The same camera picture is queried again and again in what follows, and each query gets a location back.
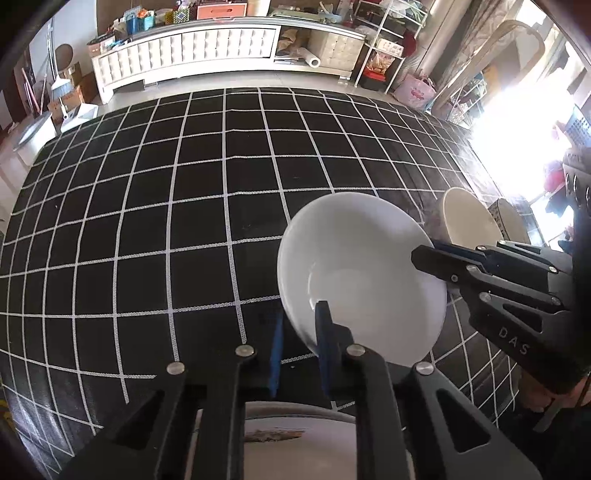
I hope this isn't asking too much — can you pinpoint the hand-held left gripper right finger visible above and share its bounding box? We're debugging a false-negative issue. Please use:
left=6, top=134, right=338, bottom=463
left=314, top=300, right=541, bottom=480

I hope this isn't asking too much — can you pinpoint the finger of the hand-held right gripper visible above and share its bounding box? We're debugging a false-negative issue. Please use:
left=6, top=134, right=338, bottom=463
left=433, top=240, right=573, bottom=303
left=411, top=246, right=585, bottom=395

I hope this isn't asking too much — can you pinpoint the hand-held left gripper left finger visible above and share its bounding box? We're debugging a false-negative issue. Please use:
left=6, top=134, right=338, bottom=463
left=60, top=314, right=285, bottom=480

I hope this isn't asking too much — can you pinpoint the blue patterned bowl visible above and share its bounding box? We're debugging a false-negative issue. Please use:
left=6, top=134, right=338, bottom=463
left=487, top=198, right=532, bottom=245

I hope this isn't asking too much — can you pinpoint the cream bowl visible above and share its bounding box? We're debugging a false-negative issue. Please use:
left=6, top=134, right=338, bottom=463
left=436, top=187, right=506, bottom=247

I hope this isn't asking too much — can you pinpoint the white bowl with printed base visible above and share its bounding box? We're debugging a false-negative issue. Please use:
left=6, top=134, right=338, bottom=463
left=277, top=192, right=448, bottom=370

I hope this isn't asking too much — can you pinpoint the small printed white plate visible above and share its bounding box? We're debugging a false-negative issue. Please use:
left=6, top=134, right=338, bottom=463
left=194, top=401, right=416, bottom=480

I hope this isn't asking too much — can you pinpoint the person's right hand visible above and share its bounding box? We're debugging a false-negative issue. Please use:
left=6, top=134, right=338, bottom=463
left=521, top=375, right=560, bottom=415

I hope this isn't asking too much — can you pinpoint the blue plastic basket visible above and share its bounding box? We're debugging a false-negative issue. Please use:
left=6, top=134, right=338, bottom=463
left=566, top=104, right=591, bottom=144

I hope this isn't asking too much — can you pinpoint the pink fabric bag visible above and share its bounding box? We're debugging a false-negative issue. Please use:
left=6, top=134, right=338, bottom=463
left=394, top=74, right=437, bottom=112

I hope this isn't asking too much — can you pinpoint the patterned beige curtain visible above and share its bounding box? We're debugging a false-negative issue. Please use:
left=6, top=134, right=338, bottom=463
left=462, top=0, right=518, bottom=61

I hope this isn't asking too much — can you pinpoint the tall standing air conditioner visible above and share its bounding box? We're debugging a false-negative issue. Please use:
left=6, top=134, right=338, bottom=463
left=416, top=0, right=467, bottom=88

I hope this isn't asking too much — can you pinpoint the cream tufted storage box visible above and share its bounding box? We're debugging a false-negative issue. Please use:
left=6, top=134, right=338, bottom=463
left=307, top=30, right=365, bottom=70

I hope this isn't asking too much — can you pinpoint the white dustpan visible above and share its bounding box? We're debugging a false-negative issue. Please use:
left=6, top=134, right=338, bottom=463
left=60, top=104, right=100, bottom=132

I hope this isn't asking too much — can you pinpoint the white tufted television cabinet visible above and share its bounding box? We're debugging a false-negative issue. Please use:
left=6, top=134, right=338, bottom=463
left=91, top=18, right=365, bottom=104

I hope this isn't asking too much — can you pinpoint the cardboard box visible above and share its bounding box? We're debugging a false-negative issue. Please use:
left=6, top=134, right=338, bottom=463
left=53, top=88, right=86, bottom=125

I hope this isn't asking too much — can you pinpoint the white mop bucket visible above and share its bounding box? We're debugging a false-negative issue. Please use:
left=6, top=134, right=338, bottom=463
left=0, top=113, right=56, bottom=185

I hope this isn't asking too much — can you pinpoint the pink drawer box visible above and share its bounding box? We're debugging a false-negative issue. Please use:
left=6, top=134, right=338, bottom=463
left=196, top=2, right=241, bottom=20

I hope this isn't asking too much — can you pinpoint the white wire shelf rack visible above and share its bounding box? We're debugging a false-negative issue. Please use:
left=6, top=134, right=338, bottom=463
left=355, top=0, right=428, bottom=93

